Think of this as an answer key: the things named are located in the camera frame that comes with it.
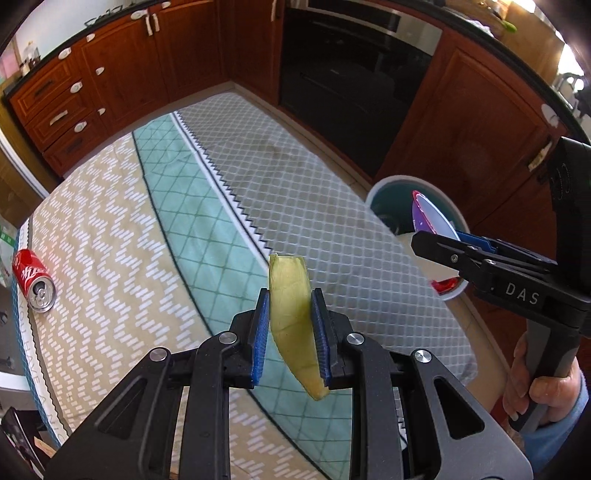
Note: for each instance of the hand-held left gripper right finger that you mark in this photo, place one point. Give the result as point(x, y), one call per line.
point(321, 341)

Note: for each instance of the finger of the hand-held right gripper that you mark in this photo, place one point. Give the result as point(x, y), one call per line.
point(480, 239)
point(443, 251)

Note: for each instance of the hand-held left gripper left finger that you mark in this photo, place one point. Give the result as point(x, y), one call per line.
point(258, 341)

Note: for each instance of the purple and white packet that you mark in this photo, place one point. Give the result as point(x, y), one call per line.
point(431, 217)

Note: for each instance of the yellow fruit peel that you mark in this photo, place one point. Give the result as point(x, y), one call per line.
point(291, 304)

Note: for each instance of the white bin with teal liner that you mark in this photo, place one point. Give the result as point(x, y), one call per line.
point(392, 194)

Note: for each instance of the person's right forearm blue sleeve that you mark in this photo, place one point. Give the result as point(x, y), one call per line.
point(558, 438)

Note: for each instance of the person's right hand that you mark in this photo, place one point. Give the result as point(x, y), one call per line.
point(554, 390)

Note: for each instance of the wooden door cabinet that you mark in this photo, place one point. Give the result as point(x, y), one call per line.
point(485, 115)

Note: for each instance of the patterned tablecloth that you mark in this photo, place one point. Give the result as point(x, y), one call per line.
point(300, 184)

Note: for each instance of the black built-in oven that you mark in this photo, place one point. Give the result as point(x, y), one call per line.
point(351, 92)

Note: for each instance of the red soda can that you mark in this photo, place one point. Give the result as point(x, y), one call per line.
point(27, 272)

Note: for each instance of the green and white plastic bag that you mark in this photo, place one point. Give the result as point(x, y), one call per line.
point(5, 249)

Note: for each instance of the wooden drawer cabinet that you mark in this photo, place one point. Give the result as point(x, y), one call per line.
point(184, 46)

